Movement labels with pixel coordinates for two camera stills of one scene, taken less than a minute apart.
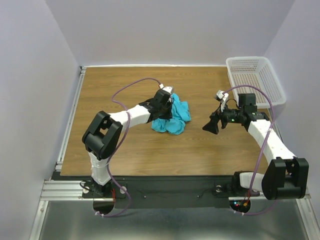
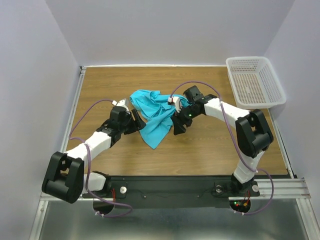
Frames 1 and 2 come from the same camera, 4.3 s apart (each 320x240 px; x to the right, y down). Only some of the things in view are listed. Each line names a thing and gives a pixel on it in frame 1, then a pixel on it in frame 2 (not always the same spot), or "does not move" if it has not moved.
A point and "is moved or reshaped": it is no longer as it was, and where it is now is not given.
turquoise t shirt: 176,124 is moved or reshaped
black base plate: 167,191 does not move
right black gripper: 223,120 -> 181,120
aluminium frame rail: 54,190 does not move
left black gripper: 167,113 -> 133,122
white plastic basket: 255,74 does not move
